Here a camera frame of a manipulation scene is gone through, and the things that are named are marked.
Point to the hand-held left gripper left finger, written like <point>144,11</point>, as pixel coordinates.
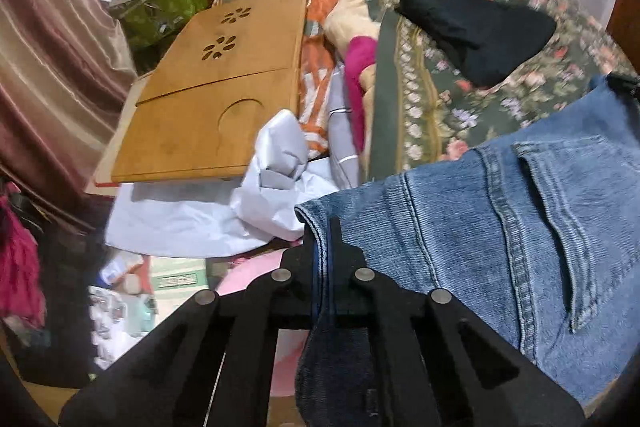
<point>295,268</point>

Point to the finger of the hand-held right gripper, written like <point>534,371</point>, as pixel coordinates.
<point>625,86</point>

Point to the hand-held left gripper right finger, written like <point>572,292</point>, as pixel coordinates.
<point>346,268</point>

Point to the blue denim pants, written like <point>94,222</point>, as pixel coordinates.
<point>450,232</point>

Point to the pink round object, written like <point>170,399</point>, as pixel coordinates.
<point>250,272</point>

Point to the green and white packet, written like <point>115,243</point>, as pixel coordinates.
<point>177,277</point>

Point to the black cloth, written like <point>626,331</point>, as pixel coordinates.
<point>480,32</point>

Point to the white bottle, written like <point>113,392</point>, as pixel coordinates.
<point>120,268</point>

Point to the floral blanket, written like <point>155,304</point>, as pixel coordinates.
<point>450,117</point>

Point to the wooden lap desk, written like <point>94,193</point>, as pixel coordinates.
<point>200,107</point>

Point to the magenta cloth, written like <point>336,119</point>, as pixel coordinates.
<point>359,67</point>

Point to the orange striped bed sheet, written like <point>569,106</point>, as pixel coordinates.
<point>315,57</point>

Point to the beige blanket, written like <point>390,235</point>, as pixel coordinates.
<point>345,17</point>

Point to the pink fluffy garment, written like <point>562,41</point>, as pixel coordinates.
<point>17,267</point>

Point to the green patterned box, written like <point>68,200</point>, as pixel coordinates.
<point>165,7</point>

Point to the striped pink curtain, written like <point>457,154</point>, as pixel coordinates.
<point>50,57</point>

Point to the wooden door frame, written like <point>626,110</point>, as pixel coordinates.
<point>627,27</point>

